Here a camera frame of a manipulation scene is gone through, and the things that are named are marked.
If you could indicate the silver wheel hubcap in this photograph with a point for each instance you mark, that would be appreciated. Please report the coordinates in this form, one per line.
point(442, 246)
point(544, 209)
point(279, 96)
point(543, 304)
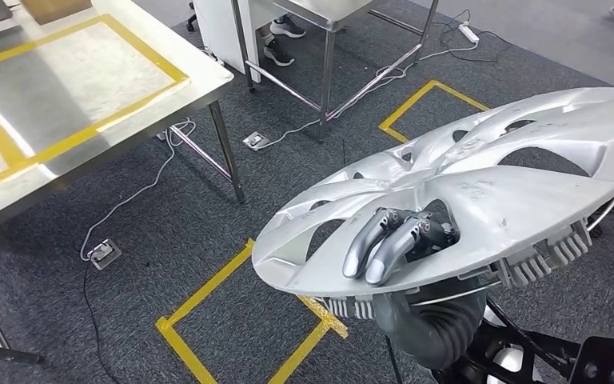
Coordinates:
point(497, 212)

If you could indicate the steel workbench with yellow tape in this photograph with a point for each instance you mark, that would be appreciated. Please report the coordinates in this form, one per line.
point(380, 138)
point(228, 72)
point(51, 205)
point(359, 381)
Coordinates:
point(74, 79)

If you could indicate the metal floor socket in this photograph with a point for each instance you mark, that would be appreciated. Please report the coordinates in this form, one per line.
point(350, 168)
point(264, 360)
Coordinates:
point(256, 141)
point(104, 254)

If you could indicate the yellow floor tape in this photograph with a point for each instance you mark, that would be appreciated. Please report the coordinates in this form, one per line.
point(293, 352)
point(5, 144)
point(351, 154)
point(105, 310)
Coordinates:
point(407, 106)
point(206, 289)

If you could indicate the steel table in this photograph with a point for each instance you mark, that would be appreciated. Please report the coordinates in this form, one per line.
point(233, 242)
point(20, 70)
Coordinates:
point(339, 10)

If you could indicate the white cabinet panel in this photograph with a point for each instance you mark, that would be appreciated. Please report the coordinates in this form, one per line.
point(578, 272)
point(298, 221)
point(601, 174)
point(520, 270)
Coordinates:
point(217, 26)

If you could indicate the black office chair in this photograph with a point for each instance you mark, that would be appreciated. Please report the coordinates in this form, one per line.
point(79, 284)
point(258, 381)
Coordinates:
point(190, 18)

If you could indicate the white power strip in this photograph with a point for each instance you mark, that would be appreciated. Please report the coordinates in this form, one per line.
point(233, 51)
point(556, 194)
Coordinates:
point(468, 32)

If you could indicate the brown cardboard box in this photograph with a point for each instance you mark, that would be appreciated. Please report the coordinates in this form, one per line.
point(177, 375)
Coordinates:
point(55, 10)

